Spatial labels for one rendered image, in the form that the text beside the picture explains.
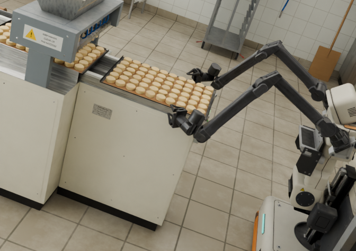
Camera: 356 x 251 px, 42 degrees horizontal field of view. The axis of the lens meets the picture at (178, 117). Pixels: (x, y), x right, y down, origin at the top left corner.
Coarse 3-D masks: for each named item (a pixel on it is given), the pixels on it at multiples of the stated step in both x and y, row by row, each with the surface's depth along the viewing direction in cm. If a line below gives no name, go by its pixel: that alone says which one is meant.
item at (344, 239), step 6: (354, 216) 138; (354, 222) 137; (348, 228) 140; (354, 228) 137; (348, 234) 139; (354, 234) 138; (342, 240) 141; (348, 240) 139; (354, 240) 139; (336, 246) 144; (342, 246) 140; (348, 246) 140
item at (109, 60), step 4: (0, 16) 279; (4, 16) 281; (0, 20) 280; (4, 20) 279; (8, 20) 279; (104, 56) 276; (108, 56) 275; (112, 56) 277; (100, 60) 278; (104, 60) 277; (108, 60) 276; (112, 60) 276; (116, 60) 275; (104, 64) 278; (108, 64) 278; (112, 64) 277; (216, 96) 272
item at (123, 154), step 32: (96, 96) 254; (96, 128) 263; (128, 128) 259; (160, 128) 254; (64, 160) 279; (96, 160) 273; (128, 160) 268; (160, 160) 264; (64, 192) 293; (96, 192) 284; (128, 192) 279; (160, 192) 274; (160, 224) 285
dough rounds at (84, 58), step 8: (8, 24) 268; (0, 32) 257; (8, 32) 259; (0, 40) 250; (8, 40) 251; (16, 48) 250; (24, 48) 252; (88, 48) 272; (96, 48) 275; (80, 56) 259; (88, 56) 264; (96, 56) 270; (64, 64) 250; (72, 64) 249; (80, 64) 251; (88, 64) 259; (80, 72) 248
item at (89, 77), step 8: (88, 72) 251; (88, 80) 252; (96, 80) 251; (104, 88) 252; (112, 88) 251; (128, 96) 251; (136, 96) 250; (152, 104) 250; (160, 104) 249; (168, 112) 250
